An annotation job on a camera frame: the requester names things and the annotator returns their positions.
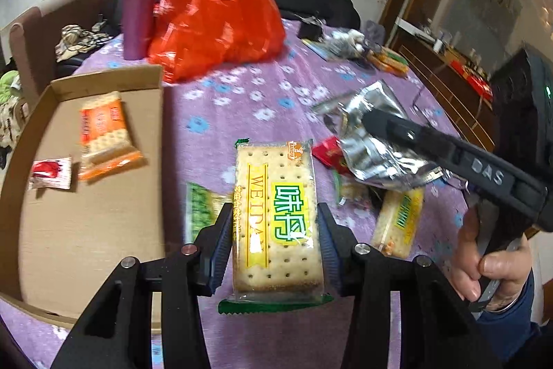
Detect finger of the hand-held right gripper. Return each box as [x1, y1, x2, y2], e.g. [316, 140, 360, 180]
[360, 107, 467, 176]

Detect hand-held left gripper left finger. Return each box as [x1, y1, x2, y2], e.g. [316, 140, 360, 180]
[49, 202, 234, 369]

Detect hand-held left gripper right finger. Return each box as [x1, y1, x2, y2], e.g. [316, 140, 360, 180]
[317, 202, 504, 369]

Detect silver foil packet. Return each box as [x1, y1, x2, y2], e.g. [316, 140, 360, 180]
[312, 80, 446, 192]

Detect cracker packet green yellow label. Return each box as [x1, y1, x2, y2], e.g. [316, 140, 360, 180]
[218, 139, 334, 313]
[371, 187, 426, 259]

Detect cardboard box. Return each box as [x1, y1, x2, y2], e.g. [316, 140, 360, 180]
[0, 64, 167, 329]

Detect person's right forearm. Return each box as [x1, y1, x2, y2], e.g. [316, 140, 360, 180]
[475, 265, 549, 362]

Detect person's right hand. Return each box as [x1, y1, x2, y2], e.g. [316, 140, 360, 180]
[449, 207, 532, 311]

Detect green snack packet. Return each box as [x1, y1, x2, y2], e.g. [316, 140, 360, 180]
[186, 182, 234, 244]

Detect low wooden cabinet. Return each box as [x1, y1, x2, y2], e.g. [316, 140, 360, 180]
[391, 17, 497, 151]

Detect clear green-edged snack packet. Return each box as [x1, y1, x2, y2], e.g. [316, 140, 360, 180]
[332, 170, 376, 207]

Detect orange green packet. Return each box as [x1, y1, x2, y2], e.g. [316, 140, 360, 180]
[367, 49, 410, 75]

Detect red boxes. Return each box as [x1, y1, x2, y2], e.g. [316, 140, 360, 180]
[449, 62, 493, 97]

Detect white crumpled tissue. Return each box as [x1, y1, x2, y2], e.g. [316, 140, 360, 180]
[330, 28, 366, 58]

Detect blue printed leaflet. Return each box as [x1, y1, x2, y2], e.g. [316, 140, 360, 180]
[302, 38, 335, 62]

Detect small black box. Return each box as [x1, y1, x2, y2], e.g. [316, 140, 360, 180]
[297, 23, 322, 40]

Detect purple floral tablecloth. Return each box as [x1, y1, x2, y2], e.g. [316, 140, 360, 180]
[0, 17, 497, 369]

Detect orange cracker packet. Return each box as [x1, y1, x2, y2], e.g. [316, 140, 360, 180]
[78, 91, 145, 183]

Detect small red white snack packet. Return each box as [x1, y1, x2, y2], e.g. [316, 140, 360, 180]
[28, 156, 73, 191]

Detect red plastic bag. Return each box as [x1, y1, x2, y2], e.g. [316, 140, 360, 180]
[147, 0, 287, 83]

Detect leaf-print blanket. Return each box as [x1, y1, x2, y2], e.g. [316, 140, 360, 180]
[0, 92, 29, 149]

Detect checked cloth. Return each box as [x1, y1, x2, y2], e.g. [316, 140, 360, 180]
[55, 24, 114, 63]

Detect purple thermos bottle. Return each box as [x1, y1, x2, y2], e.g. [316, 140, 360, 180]
[121, 0, 167, 61]

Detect green cloth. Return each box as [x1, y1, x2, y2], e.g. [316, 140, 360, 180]
[0, 71, 22, 104]

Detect brown armchair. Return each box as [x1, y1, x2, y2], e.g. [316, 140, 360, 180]
[9, 0, 115, 97]

